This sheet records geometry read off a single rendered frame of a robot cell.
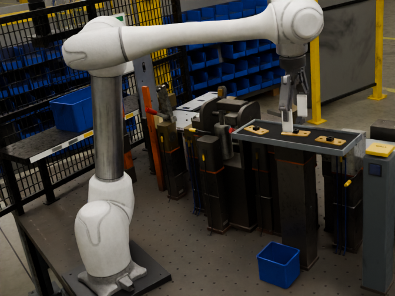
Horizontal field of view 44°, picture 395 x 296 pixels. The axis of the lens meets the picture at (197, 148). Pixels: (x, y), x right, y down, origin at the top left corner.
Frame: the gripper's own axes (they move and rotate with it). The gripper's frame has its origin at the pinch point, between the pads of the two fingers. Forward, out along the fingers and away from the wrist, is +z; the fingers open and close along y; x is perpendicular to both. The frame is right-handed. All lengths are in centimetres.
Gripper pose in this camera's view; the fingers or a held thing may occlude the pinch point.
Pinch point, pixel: (295, 120)
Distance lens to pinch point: 152.3
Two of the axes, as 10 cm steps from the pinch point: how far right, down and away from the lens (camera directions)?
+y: 4.8, -3.9, 7.9
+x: -8.7, -0.9, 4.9
